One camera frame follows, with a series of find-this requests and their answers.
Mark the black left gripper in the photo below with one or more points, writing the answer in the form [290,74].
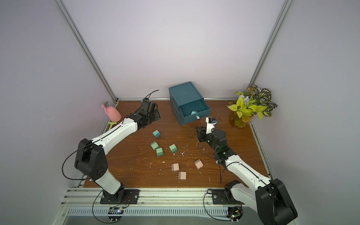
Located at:
[157,114]

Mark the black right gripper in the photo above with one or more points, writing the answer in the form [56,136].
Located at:
[201,133]

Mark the teal top drawer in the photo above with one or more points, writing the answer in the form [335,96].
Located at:
[190,111]

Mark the light green plug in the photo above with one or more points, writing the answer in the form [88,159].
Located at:
[159,152]
[173,148]
[154,145]

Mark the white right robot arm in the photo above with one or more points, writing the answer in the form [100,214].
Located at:
[269,198]

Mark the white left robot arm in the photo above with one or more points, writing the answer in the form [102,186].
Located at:
[91,155]

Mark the dark teal drawer cabinet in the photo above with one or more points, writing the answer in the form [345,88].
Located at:
[182,94]

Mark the amber glass vase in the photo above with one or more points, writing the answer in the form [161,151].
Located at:
[237,122]

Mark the pink plug right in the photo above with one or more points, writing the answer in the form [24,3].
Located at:
[198,164]

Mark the pink plug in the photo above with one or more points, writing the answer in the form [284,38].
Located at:
[182,175]
[198,164]
[175,167]

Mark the pink plug bottom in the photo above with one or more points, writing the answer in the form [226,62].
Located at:
[182,175]

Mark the pink plug left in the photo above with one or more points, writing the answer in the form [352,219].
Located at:
[175,167]

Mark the green artificial plant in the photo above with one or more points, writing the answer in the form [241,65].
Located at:
[251,102]

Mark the right controller board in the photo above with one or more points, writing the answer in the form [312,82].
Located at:
[234,213]

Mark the controller board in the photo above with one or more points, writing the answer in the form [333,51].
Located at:
[234,213]
[115,214]

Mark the left controller board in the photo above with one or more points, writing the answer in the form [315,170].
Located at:
[115,214]

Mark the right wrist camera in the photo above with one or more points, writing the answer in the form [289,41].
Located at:
[211,122]

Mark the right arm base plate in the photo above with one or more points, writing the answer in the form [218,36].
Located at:
[222,196]

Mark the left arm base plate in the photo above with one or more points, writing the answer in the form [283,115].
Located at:
[122,196]

